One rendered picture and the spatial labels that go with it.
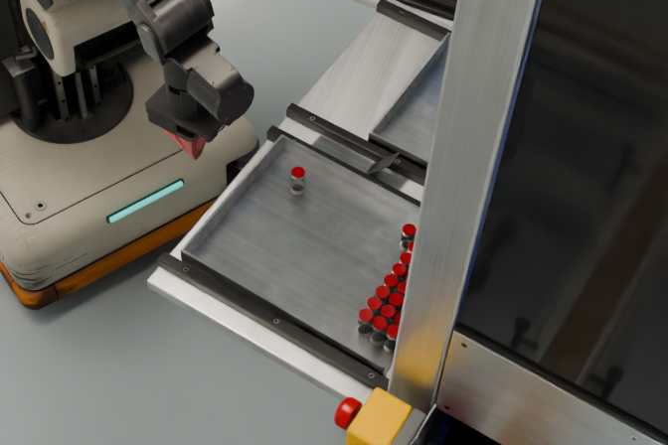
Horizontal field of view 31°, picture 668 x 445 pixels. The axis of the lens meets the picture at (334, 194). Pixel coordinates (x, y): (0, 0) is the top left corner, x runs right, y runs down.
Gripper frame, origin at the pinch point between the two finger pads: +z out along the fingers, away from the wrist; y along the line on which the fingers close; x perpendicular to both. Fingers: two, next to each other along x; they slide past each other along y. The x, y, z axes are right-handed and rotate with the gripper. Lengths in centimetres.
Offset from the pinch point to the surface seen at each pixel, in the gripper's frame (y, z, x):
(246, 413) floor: -10, 109, 18
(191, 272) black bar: 1.4, 19.9, -5.6
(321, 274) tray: 16.4, 22.2, 5.5
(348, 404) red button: 34.0, 10.4, -16.3
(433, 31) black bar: 7, 19, 56
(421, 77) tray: 10, 20, 47
